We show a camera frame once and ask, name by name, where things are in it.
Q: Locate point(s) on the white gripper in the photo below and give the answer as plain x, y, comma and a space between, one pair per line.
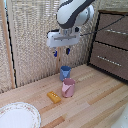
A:
62, 38

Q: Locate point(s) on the bright blue vase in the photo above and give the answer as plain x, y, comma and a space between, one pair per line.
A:
65, 73

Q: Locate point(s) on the white grey Franka robot arm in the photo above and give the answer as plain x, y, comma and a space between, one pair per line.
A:
73, 11

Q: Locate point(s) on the pink vase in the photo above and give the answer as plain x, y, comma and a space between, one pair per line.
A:
68, 88

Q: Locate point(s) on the beige bamboo screen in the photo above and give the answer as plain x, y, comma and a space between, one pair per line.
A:
33, 40

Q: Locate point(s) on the yellow rectangular block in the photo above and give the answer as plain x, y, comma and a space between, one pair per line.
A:
53, 96

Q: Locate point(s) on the dark brown drawer cabinet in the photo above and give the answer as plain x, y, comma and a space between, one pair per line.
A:
110, 46

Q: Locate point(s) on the white floral rim plate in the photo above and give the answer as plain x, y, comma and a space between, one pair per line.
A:
18, 116

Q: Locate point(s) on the pale grey round object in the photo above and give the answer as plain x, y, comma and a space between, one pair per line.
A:
122, 119

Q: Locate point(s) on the wooden post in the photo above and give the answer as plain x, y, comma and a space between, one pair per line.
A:
7, 43

